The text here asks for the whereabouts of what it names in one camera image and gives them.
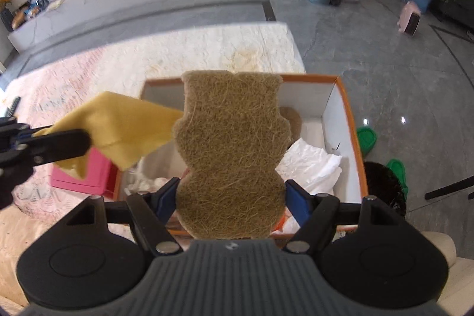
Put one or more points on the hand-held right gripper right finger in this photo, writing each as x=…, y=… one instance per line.
x=296, y=201

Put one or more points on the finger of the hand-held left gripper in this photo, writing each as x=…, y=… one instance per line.
x=11, y=127
x=59, y=147

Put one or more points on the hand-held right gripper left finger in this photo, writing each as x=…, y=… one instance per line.
x=168, y=199

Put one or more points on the yellow cloth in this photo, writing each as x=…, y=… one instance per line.
x=126, y=123

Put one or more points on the brown curly plush toy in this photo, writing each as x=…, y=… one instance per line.
x=292, y=121

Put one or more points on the orange rimmed cardboard box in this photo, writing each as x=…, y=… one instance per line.
x=333, y=123

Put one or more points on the brown loofah sponge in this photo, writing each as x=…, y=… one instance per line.
x=229, y=138

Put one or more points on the black remote control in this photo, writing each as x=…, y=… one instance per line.
x=13, y=107

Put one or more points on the white crumpled paper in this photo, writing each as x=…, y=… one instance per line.
x=311, y=168

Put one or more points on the pink box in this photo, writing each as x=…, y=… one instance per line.
x=85, y=175

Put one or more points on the green slipper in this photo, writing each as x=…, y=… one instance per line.
x=367, y=140
x=398, y=177

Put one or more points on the black rod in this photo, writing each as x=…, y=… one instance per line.
x=450, y=189

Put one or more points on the beige cushion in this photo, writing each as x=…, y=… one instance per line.
x=459, y=271

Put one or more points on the pink space heater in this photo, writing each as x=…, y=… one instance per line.
x=409, y=20

